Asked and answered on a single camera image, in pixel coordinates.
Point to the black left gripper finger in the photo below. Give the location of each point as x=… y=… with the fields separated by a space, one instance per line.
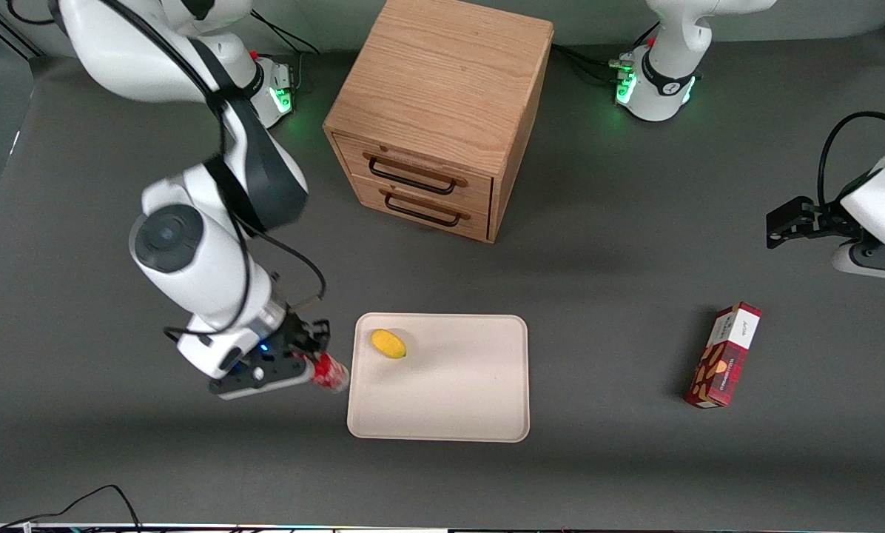
x=783 y=237
x=786 y=211

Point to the red coke bottle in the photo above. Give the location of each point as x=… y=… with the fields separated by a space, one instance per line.
x=331 y=376

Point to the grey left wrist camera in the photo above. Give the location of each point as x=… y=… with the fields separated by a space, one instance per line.
x=872 y=260

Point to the yellow mango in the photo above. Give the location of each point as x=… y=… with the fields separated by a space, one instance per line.
x=388 y=343

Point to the wooden drawer front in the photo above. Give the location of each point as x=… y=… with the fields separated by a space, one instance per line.
x=413 y=159
x=428 y=222

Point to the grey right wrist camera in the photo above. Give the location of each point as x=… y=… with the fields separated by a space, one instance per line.
x=265 y=377

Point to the beige plastic tray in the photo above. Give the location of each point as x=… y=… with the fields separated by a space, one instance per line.
x=450 y=392

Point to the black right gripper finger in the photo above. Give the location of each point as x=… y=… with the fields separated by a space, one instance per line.
x=313 y=333
x=305 y=361

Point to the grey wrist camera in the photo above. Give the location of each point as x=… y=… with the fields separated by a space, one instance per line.
x=265 y=377
x=872 y=260

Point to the red plaid cookie box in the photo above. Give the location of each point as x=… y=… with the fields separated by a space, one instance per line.
x=724 y=359

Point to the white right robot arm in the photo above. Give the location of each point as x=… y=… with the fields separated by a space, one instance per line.
x=198 y=259

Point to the wooden drawer cabinet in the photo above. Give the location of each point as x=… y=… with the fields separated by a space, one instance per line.
x=442 y=74

